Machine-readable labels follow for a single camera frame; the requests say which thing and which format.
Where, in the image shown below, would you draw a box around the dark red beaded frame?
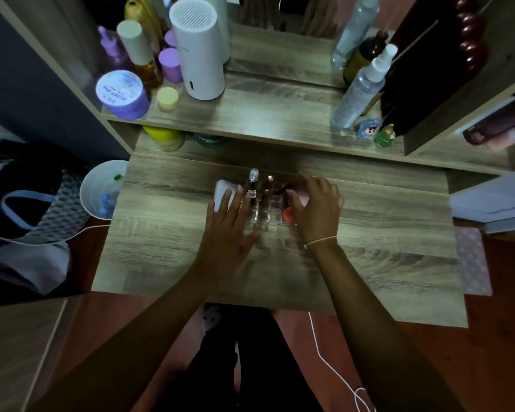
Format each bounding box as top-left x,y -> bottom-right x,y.
380,0 -> 491,137

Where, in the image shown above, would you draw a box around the small green figurine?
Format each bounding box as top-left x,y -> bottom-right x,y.
373,124 -> 397,148

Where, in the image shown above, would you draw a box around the yellow round jar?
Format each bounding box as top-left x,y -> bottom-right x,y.
142,125 -> 186,153

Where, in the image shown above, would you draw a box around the person's right forearm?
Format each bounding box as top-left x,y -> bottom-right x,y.
306,241 -> 468,412

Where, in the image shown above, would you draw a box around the clear spray bottle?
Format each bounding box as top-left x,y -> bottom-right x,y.
330,43 -> 399,131

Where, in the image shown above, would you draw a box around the yellow tall bottle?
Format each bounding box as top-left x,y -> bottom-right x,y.
124,0 -> 160,43

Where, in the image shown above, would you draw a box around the large purple lidded jar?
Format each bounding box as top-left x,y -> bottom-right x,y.
95,70 -> 151,122

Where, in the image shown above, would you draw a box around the purple pump bottle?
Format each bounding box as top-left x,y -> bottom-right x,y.
97,25 -> 127,70

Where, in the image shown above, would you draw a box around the small purple lidded jar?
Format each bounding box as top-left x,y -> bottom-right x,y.
158,47 -> 184,84

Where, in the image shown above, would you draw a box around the white round bin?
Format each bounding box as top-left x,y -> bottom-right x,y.
79,159 -> 130,221

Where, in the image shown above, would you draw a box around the amber bottle with white cap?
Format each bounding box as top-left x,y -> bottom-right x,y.
116,19 -> 164,91

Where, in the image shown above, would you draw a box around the clear acrylic organizer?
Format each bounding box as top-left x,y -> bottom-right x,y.
240,189 -> 298,237

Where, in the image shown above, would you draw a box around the patterned bag with blue handle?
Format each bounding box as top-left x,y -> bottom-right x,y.
0,120 -> 92,297

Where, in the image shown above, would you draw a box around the white compact case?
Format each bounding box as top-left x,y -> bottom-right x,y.
214,179 -> 237,213

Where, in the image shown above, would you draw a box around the person's black trousers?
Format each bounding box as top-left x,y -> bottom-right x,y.
154,304 -> 323,412

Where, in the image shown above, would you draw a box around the white slipper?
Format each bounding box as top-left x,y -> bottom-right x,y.
202,306 -> 222,336

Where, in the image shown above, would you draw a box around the person's left hand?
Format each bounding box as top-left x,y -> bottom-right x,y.
194,185 -> 261,290

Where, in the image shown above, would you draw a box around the white flat box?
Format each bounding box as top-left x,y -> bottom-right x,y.
450,166 -> 515,235

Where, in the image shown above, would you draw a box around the white thread bracelet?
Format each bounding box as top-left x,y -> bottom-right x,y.
304,236 -> 339,249

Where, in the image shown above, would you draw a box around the wall mirror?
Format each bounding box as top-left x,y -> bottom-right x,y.
226,0 -> 383,89

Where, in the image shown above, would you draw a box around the small blue figurine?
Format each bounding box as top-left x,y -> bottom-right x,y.
356,118 -> 381,140

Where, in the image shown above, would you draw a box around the small yellow lidded jar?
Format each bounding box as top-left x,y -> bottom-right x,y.
156,86 -> 180,112

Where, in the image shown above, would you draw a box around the pink pouch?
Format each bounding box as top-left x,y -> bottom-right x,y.
462,98 -> 515,152

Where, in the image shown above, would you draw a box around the pink patterned cloth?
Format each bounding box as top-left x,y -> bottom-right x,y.
454,226 -> 494,297

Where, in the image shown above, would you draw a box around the person's right hand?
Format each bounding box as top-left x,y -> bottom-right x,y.
285,173 -> 345,249

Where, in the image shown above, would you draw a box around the person's left forearm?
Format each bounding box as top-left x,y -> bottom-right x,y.
29,264 -> 237,412

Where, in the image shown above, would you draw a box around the white cylindrical humidifier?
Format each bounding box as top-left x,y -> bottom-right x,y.
169,0 -> 227,102

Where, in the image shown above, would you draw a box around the dark amber glass bottle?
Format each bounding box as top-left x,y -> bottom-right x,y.
342,31 -> 390,87

